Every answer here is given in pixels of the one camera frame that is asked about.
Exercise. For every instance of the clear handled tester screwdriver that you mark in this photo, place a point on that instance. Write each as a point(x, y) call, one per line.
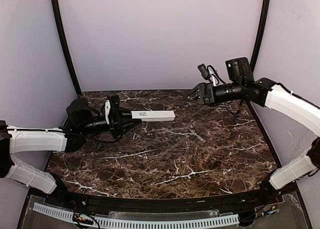
point(196, 135)

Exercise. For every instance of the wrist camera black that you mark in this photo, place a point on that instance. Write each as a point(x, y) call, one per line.
point(209, 74)
point(107, 108)

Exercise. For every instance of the black corner frame post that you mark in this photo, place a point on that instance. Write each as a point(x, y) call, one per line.
point(65, 47)

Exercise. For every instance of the white remote control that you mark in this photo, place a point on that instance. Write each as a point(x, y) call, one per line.
point(153, 115)

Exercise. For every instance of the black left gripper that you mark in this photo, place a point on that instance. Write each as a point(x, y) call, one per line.
point(114, 122)

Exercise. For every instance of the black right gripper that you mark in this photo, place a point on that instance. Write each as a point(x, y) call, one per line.
point(208, 94)

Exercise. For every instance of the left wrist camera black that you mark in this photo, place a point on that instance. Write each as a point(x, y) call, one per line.
point(107, 108)

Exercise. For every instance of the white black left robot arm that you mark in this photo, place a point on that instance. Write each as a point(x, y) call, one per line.
point(84, 123)

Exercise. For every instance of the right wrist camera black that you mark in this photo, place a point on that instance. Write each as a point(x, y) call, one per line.
point(209, 74)

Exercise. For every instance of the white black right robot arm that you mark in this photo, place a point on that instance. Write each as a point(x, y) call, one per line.
point(268, 94)

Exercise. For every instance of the white slotted cable duct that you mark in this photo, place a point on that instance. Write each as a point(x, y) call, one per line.
point(139, 220)

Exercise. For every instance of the black front mounting rail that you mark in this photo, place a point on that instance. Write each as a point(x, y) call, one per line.
point(237, 203)

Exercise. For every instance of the black right corner post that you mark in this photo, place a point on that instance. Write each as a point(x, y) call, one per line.
point(259, 34)

